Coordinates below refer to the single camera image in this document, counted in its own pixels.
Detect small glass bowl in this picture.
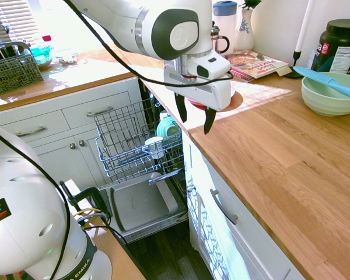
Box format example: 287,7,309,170
57,51,78,67

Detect stacked green bowls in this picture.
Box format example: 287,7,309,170
156,114,180,139

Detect black candle holder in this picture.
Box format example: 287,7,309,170
285,50,305,79

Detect white cabinet with two drawers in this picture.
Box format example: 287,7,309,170
0,76,148,193

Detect grey wire dishwasher rack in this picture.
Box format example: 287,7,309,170
93,98,184,184

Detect black table clamp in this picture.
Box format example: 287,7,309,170
59,180,112,226

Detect white blue flowered vase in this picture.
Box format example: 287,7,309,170
233,7,256,52

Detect white taper candle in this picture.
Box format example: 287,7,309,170
295,0,318,53

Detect green plant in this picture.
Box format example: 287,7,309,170
240,0,263,10

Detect grey dishwasher door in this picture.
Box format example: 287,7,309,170
104,171,190,243

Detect white cabinet beside dishwasher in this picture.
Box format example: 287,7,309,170
180,129,307,280

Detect recipe magazine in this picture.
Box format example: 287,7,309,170
223,50,292,83

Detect white mug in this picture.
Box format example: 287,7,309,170
143,136,166,160

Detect large pale green bowl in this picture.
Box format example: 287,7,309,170
300,71,350,118

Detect grey cutlery basket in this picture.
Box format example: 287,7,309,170
0,41,45,97

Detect silver drawer handle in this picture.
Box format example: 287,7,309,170
86,106,114,118
15,125,46,138
209,188,239,226

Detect black protein powder jar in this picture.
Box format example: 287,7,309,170
310,19,350,75

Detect white pitcher blue lid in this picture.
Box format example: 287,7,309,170
212,0,239,49

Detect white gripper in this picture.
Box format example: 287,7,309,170
163,59,233,136

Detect glass french press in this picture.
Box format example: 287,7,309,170
210,20,231,57

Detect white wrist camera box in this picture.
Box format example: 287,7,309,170
192,54,232,81

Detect white window blinds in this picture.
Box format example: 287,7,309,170
0,0,39,39

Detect teal lidded container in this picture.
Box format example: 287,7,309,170
29,43,54,69

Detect blue knife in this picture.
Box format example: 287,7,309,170
292,65,350,102

